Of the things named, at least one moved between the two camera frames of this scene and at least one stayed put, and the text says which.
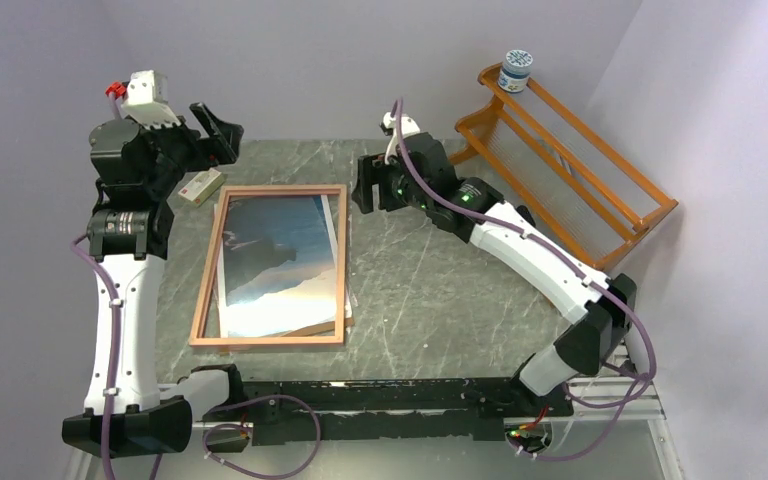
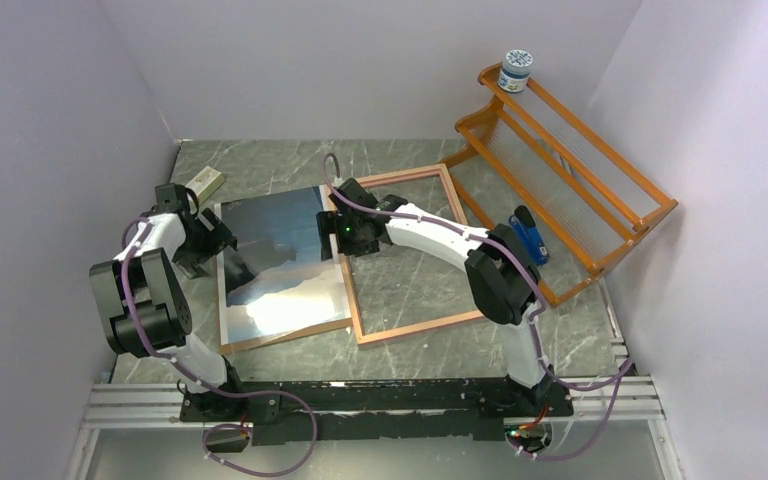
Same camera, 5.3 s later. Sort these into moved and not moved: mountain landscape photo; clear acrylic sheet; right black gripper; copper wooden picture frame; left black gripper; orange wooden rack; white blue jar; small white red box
Moved: copper wooden picture frame; right black gripper; left black gripper
Not moved: mountain landscape photo; orange wooden rack; white blue jar; small white red box; clear acrylic sheet
